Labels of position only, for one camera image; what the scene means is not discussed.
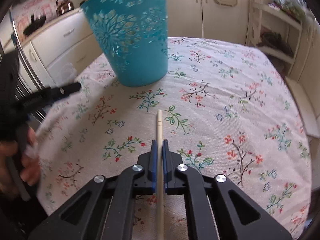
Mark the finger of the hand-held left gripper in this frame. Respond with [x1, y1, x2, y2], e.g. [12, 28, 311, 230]
[41, 82, 82, 103]

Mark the green plastic bag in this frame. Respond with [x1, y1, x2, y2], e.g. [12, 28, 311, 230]
[271, 0, 308, 18]

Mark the cream base cabinet with drawers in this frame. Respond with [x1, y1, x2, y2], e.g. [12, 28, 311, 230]
[20, 7, 100, 87]

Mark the cream base cabinet with doors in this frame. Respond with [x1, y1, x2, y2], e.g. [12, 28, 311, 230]
[165, 0, 253, 47]

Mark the person's left hand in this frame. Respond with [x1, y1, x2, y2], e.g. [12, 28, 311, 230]
[0, 127, 41, 193]

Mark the floral white tablecloth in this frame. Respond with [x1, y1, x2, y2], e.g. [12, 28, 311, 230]
[35, 37, 313, 240]

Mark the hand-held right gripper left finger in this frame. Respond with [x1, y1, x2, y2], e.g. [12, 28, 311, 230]
[27, 139, 158, 240]

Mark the white wooden shelf rack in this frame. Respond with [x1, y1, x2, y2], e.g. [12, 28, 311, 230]
[246, 0, 305, 68]

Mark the turquoise perforated plastic basket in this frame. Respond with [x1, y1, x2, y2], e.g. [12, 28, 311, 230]
[80, 0, 168, 87]

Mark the pale bamboo chopstick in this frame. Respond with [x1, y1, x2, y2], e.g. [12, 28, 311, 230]
[155, 109, 165, 240]

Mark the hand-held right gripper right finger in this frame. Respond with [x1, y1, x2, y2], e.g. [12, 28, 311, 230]
[162, 139, 292, 240]

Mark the cream cabinet with panelled drawers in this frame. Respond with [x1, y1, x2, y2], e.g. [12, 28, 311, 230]
[290, 22, 320, 92]

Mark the steel kettle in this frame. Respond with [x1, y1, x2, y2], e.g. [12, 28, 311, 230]
[55, 0, 75, 15]

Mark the black wok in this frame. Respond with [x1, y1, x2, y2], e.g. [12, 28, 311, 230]
[23, 15, 47, 36]

